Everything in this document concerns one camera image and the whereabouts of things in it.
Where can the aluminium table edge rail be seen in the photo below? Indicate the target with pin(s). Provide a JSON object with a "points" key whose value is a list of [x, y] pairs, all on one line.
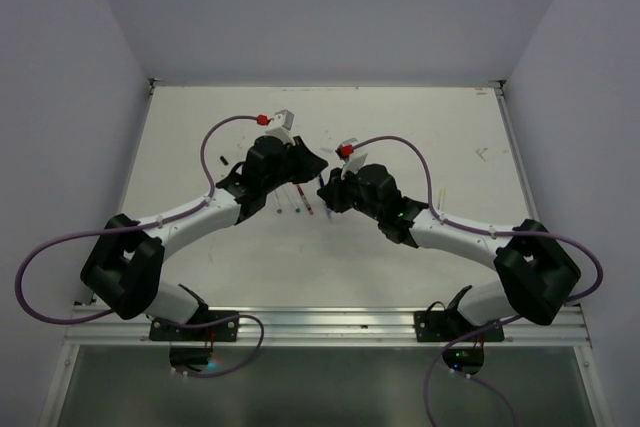
{"points": [[525, 187]]}

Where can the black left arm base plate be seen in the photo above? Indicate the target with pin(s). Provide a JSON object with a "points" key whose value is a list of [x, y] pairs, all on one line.
{"points": [[191, 347]]}

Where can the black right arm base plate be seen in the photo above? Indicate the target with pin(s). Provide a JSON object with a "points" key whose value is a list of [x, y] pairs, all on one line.
{"points": [[443, 326]]}

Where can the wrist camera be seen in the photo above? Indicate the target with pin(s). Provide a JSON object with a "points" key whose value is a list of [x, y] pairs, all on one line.
{"points": [[352, 156], [280, 126]]}

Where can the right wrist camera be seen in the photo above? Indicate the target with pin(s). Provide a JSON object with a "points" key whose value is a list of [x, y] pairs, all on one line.
{"points": [[352, 156]]}

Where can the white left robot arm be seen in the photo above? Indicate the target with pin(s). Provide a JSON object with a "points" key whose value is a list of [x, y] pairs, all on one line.
{"points": [[124, 267]]}

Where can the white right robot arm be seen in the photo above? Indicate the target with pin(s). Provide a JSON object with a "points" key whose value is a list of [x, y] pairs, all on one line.
{"points": [[479, 305]]}

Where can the grey capped white marker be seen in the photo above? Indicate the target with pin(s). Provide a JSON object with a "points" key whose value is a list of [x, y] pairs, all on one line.
{"points": [[279, 208]]}

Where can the green capped white marker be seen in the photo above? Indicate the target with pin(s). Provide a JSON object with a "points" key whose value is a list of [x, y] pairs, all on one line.
{"points": [[292, 200]]}

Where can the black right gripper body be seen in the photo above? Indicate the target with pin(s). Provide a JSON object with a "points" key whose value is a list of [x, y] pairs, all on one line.
{"points": [[352, 197]]}

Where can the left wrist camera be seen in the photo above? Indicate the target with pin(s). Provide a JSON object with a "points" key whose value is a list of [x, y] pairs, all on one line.
{"points": [[280, 126]]}

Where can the aluminium front mounting rail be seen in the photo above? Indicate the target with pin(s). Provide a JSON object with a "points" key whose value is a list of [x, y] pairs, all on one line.
{"points": [[332, 327]]}

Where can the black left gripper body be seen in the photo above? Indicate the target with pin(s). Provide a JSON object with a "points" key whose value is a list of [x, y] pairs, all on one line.
{"points": [[272, 182]]}

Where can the blue gel pen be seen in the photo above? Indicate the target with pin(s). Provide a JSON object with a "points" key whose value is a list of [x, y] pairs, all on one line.
{"points": [[322, 184]]}

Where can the yellow capped white marker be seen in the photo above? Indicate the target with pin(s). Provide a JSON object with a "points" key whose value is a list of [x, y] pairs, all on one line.
{"points": [[441, 199]]}

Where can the red gel pen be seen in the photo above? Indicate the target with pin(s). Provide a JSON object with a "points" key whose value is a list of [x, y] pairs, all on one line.
{"points": [[304, 200]]}

